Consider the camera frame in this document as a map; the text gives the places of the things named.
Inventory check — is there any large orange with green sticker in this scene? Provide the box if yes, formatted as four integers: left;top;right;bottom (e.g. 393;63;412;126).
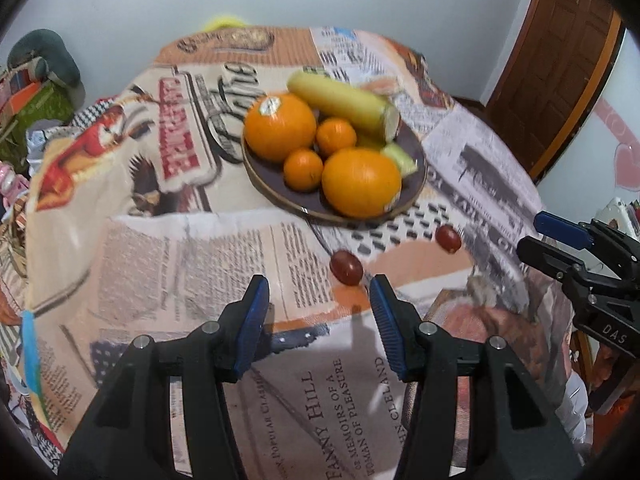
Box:
321;147;403;219

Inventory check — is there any small tangerine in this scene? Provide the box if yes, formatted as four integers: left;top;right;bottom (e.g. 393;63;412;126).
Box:
283;148;325;192
315;117;358;157

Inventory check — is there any purple plate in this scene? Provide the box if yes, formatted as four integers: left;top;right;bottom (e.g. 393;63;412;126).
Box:
241;110;428;223

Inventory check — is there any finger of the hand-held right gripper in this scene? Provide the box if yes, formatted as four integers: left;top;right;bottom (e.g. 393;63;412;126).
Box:
533;211;600;251
516;236;591;285

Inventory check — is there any green cucumber half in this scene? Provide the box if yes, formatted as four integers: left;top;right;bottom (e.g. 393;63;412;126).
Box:
357;132;418;177

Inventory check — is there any pink heart wall decal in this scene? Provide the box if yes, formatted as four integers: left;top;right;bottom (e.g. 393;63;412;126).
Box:
595;97;640;191

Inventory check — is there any grey neck pillow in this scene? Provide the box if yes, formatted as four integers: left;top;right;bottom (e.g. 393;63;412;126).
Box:
7;29;82;88

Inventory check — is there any yellow object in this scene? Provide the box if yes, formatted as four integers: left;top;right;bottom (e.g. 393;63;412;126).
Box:
202;14;251;31

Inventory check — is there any wooden door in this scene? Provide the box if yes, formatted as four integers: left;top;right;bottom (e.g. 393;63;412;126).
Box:
482;0;626;183

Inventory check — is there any newspaper print tablecloth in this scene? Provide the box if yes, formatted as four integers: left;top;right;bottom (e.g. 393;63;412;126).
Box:
0;27;596;480

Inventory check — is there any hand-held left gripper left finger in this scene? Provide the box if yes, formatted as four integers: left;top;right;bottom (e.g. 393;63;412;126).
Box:
57;274;273;480

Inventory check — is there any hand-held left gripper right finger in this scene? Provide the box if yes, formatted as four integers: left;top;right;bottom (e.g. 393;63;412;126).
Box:
369;274;583;480

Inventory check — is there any large orange with white sticker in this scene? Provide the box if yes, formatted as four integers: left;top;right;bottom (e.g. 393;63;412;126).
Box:
243;92;318;163

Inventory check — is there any red grape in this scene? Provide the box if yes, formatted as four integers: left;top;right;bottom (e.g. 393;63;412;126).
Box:
329;251;364;286
435;225;463;254

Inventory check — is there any yellow-green cucumber half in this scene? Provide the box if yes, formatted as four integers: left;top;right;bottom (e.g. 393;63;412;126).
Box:
286;71;402;143

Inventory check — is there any pink toy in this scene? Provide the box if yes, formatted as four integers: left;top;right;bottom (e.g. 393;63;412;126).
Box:
0;162;28;206

